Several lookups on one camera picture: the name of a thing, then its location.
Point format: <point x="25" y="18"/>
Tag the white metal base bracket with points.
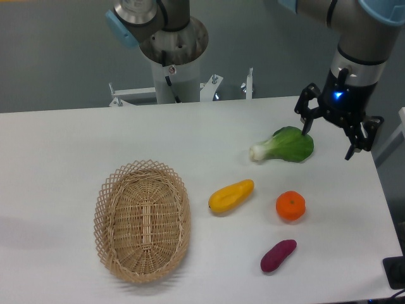
<point x="207" y="92"/>

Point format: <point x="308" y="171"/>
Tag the green bok choy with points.
<point x="287" y="144"/>

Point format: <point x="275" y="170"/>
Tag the purple sweet potato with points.
<point x="277" y="254"/>

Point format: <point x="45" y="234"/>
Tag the black device at table edge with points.
<point x="394" y="270"/>

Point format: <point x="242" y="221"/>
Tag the orange tangerine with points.
<point x="290" y="205"/>

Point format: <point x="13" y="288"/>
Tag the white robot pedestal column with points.
<point x="180" y="82"/>

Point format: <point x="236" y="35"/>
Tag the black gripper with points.
<point x="343" y="105"/>

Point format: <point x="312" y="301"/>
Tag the white frame at right edge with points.
<point x="392" y="143"/>

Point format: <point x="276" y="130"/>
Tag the yellow mango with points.
<point x="230" y="197"/>

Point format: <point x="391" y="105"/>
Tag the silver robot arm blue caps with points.
<point x="173" y="41"/>

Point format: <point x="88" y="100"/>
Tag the woven wicker oval basket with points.
<point x="142" y="221"/>

